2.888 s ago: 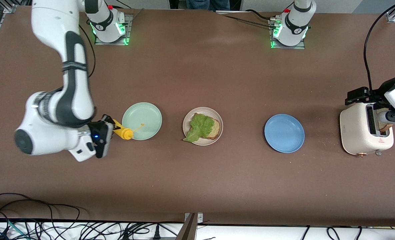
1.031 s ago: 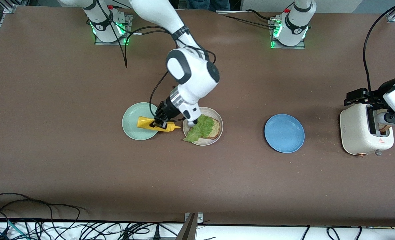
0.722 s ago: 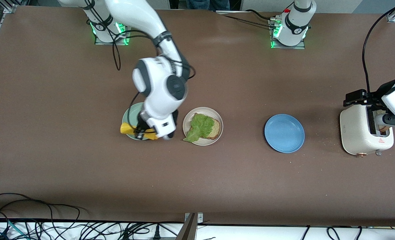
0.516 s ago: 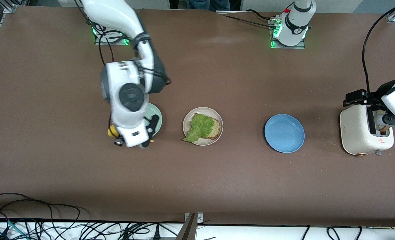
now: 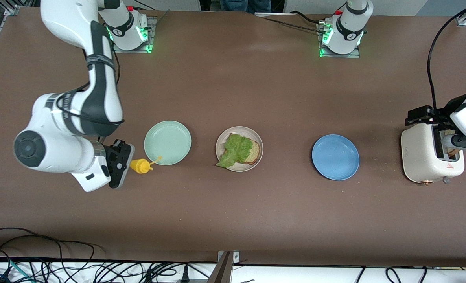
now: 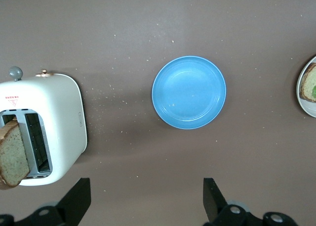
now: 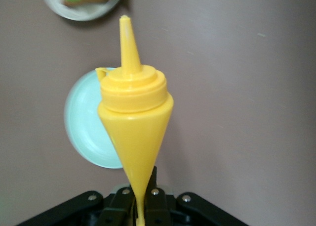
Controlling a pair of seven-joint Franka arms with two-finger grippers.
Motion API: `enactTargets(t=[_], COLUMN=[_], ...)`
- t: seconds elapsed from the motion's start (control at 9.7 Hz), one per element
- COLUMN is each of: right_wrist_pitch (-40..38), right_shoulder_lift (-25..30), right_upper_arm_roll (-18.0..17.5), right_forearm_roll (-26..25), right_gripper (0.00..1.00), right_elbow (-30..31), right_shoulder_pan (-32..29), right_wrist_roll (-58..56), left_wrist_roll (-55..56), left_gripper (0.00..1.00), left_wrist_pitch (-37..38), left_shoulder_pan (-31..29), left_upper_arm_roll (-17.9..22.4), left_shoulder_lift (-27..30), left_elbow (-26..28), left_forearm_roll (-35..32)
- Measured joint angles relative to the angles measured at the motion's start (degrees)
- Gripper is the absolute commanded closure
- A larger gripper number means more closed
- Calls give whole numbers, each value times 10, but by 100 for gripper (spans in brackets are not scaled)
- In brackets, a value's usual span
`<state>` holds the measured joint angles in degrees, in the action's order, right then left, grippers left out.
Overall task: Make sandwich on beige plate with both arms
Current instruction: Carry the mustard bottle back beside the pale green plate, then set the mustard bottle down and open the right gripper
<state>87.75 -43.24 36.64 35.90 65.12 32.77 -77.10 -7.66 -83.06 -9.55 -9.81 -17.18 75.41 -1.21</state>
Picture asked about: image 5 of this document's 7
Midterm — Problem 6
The blue round plate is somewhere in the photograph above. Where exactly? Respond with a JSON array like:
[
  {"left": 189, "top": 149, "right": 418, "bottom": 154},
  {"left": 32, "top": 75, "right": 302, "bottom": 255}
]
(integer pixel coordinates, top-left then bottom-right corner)
[{"left": 311, "top": 134, "right": 360, "bottom": 181}]

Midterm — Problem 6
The beige round plate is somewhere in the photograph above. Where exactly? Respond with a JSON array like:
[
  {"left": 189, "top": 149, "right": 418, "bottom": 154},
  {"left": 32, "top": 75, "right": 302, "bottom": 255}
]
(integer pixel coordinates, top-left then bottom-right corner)
[{"left": 215, "top": 126, "right": 264, "bottom": 172}]

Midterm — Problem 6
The green lettuce leaf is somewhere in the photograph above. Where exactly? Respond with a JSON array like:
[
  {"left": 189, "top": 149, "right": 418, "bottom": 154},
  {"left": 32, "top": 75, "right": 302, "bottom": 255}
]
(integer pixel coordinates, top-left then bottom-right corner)
[{"left": 216, "top": 134, "right": 254, "bottom": 169}]

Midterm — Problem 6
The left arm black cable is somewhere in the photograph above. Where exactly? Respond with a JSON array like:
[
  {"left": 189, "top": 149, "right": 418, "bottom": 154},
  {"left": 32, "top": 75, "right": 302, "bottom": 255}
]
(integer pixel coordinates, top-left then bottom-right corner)
[{"left": 427, "top": 0, "right": 466, "bottom": 110}]

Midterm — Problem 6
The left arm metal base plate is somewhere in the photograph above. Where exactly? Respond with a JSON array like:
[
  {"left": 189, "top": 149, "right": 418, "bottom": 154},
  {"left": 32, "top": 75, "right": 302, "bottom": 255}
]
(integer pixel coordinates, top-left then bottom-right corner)
[{"left": 317, "top": 22, "right": 361, "bottom": 59}]

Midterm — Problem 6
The person in blue jeans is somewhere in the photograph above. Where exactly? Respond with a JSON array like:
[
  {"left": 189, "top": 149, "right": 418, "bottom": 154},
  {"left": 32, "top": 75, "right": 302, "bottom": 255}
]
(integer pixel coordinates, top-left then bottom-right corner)
[{"left": 221, "top": 0, "right": 273, "bottom": 13}]

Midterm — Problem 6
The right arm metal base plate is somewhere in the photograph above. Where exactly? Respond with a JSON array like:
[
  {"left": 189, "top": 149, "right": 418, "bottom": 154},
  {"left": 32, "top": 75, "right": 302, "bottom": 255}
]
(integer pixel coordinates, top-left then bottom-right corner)
[{"left": 111, "top": 16, "right": 158, "bottom": 53}]

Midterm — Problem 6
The yellow mustard squeeze bottle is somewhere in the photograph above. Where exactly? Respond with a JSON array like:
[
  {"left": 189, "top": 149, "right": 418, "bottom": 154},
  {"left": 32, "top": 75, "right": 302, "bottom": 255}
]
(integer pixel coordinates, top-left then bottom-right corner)
[{"left": 130, "top": 156, "right": 163, "bottom": 174}]

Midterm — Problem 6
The white two-slot toaster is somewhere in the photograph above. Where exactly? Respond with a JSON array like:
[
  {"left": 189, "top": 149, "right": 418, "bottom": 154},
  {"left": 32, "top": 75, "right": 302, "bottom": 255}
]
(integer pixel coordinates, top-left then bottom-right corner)
[{"left": 401, "top": 123, "right": 465, "bottom": 185}]

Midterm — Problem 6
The long looping black cable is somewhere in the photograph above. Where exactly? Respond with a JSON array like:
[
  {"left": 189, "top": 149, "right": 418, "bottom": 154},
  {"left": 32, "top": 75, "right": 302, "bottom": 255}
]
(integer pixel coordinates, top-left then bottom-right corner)
[{"left": 0, "top": 227, "right": 103, "bottom": 283}]

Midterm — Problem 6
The black braided base cable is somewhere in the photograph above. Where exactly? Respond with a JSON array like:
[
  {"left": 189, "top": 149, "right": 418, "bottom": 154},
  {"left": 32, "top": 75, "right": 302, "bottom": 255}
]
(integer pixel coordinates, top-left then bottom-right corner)
[{"left": 254, "top": 11, "right": 326, "bottom": 35}]

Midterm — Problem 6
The toasted brown bread slice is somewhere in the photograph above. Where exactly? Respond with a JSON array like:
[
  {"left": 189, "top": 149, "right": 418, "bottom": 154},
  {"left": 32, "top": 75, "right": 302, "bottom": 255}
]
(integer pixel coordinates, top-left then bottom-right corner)
[
  {"left": 442, "top": 134, "right": 461, "bottom": 156},
  {"left": 227, "top": 134, "right": 261, "bottom": 165}
]

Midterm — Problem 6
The mint green round plate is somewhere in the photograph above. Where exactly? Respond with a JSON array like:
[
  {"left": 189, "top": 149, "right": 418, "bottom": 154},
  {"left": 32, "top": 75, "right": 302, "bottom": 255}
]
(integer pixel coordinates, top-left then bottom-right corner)
[{"left": 144, "top": 120, "right": 192, "bottom": 166}]

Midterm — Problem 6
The grey metal table bracket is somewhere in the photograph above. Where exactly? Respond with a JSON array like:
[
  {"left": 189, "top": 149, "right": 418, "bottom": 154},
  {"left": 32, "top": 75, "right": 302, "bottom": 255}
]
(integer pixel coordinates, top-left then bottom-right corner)
[{"left": 207, "top": 250, "right": 241, "bottom": 283}]

